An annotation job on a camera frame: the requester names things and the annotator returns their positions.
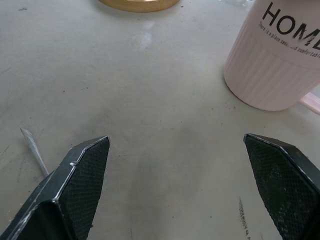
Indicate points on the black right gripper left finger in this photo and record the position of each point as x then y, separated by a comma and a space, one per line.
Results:
65, 190

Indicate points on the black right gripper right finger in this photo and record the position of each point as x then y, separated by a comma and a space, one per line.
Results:
287, 185

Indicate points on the pink ribbed mug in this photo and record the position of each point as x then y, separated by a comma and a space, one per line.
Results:
272, 62

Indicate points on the golden round plate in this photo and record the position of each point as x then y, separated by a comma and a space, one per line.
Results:
138, 4

